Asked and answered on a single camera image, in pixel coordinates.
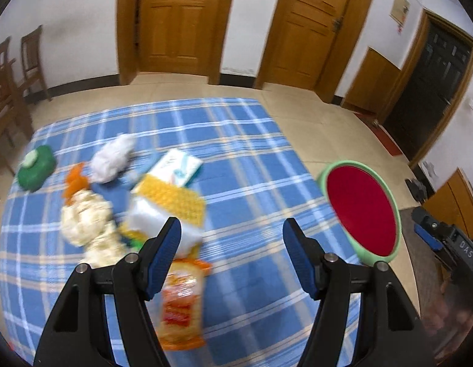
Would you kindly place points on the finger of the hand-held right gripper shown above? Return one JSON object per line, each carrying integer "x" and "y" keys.
{"x": 427, "y": 239}
{"x": 425, "y": 218}

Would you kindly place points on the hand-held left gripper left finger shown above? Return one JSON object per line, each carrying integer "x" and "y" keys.
{"x": 165, "y": 252}

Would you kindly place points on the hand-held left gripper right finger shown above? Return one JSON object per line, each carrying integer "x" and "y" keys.
{"x": 299, "y": 260}

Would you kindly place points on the yellow and white packet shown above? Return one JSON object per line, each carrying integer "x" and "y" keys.
{"x": 171, "y": 198}

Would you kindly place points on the orange snack packet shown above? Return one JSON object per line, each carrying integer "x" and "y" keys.
{"x": 183, "y": 306}

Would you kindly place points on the green bin with red inside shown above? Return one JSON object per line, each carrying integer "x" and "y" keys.
{"x": 362, "y": 214}

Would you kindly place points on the cream paper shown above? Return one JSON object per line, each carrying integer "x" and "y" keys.
{"x": 87, "y": 218}

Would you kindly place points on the orange wrapper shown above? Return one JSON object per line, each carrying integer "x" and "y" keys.
{"x": 76, "y": 181}

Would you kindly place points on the person's right hand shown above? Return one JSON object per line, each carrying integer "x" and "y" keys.
{"x": 456, "y": 313}

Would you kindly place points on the pair of dark shoes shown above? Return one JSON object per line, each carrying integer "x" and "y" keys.
{"x": 416, "y": 190}

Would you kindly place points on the brown floor mat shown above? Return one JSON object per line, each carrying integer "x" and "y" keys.
{"x": 416, "y": 275}

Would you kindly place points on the white cardboard box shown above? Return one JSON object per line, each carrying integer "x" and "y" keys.
{"x": 175, "y": 166}

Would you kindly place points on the light blue wrapper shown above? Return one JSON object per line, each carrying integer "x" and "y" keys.
{"x": 139, "y": 168}

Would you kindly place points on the red doormat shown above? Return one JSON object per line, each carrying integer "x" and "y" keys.
{"x": 385, "y": 137}

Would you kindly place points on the white crumpled tissue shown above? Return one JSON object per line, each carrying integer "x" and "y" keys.
{"x": 110, "y": 158}

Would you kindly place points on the blue plaid blanket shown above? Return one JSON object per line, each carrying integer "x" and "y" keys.
{"x": 240, "y": 141}

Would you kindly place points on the green wet wipes pack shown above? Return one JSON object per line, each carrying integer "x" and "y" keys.
{"x": 35, "y": 174}

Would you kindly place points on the wooden chair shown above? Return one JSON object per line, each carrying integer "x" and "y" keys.
{"x": 32, "y": 65}
{"x": 5, "y": 103}

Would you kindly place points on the dark door with wooden frame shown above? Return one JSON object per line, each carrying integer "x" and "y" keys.
{"x": 431, "y": 84}

